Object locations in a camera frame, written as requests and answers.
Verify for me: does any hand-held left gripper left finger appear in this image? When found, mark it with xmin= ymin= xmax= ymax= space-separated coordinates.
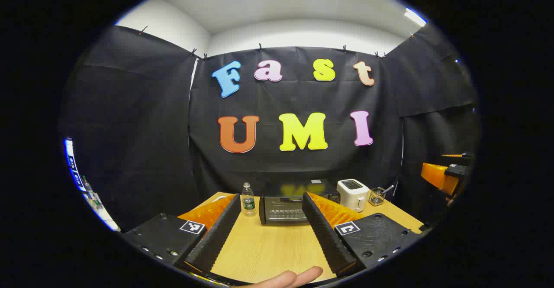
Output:
xmin=122 ymin=194 xmax=242 ymax=275

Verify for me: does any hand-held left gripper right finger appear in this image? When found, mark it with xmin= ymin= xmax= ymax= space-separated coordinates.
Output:
xmin=302 ymin=192 xmax=419 ymax=277

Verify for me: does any black electric oven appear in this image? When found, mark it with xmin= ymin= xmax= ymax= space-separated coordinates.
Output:
xmin=259 ymin=180 xmax=341 ymax=226

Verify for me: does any white toaster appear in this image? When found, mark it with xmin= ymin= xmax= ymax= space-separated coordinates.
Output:
xmin=337 ymin=179 xmax=370 ymax=213

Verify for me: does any white side ledge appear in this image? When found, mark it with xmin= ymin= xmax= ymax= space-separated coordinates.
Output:
xmin=64 ymin=138 xmax=120 ymax=232

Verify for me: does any black backdrop cloth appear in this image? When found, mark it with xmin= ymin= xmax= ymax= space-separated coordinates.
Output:
xmin=58 ymin=23 xmax=481 ymax=232

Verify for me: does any small ceiling light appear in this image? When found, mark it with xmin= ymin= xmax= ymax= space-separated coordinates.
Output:
xmin=405 ymin=8 xmax=427 ymax=27

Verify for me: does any row of small cloth clips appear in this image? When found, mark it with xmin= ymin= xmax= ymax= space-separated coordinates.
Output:
xmin=138 ymin=25 xmax=416 ymax=61

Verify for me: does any wire utensil basket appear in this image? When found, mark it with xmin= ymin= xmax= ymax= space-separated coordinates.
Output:
xmin=368 ymin=187 xmax=386 ymax=206

